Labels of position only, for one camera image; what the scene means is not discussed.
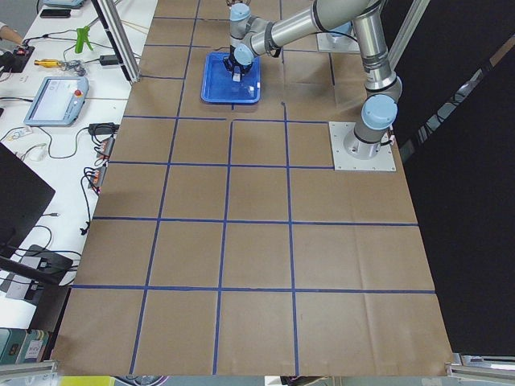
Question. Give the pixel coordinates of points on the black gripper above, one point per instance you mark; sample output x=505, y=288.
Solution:
x=234, y=67

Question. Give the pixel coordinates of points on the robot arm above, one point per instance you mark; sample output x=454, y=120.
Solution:
x=335, y=64

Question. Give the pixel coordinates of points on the blue plastic tray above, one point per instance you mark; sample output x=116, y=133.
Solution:
x=218, y=86

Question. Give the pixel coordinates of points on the black power adapter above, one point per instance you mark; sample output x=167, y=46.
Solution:
x=108, y=60

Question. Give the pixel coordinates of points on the teach pendant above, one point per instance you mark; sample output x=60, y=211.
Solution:
x=58, y=101

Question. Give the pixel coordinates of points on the yellow tool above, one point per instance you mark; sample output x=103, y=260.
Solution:
x=47, y=63

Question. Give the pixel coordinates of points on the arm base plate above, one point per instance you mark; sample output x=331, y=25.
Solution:
x=337, y=43
x=350, y=154

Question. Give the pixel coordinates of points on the aluminium frame post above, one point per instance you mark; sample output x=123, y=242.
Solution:
x=112, y=24

